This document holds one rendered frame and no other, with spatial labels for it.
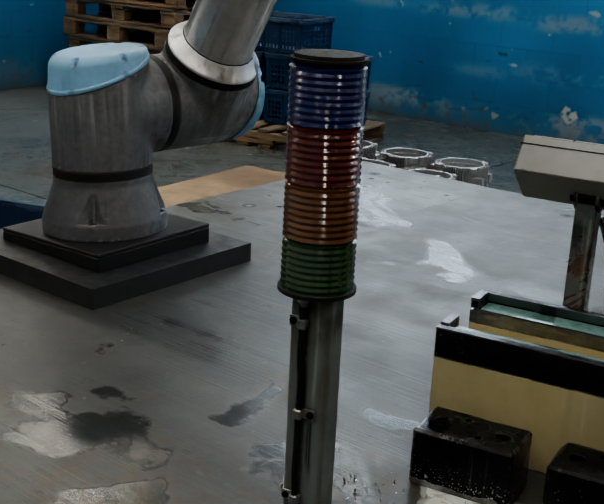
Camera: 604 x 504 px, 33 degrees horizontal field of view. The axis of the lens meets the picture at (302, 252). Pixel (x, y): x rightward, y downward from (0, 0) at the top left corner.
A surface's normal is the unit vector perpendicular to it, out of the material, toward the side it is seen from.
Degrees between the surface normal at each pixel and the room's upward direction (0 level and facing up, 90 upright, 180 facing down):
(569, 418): 90
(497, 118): 90
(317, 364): 90
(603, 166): 51
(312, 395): 90
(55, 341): 0
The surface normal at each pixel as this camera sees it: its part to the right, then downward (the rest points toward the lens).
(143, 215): 0.71, -0.14
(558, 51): -0.63, 0.20
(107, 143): 0.29, 0.28
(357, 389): 0.04, -0.95
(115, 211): 0.35, -0.07
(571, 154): -0.35, -0.41
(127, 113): 0.66, 0.22
